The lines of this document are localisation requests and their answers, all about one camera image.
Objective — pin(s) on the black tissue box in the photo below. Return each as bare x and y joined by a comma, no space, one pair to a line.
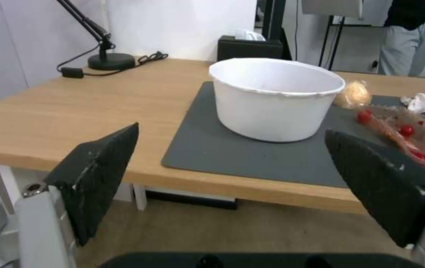
248,47

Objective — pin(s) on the brown crumpled paper ball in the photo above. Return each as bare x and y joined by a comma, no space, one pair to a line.
353,93

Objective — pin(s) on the black desk lamp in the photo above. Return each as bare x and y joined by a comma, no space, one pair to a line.
97,42

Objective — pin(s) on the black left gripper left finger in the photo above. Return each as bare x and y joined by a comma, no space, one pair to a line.
93,173

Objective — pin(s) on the dark grey desk mat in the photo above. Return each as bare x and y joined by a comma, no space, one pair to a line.
272,150

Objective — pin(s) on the person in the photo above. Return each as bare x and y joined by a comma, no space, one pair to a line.
413,33

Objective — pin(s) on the white paper takeout bowl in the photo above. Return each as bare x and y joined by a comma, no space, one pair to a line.
276,97

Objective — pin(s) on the clear plastic wrapper red print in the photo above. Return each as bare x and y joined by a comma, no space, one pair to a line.
409,134

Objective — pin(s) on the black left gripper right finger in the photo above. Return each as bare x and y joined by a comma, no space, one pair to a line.
379,189

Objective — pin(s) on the black metal frame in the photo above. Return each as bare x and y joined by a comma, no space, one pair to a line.
340,33

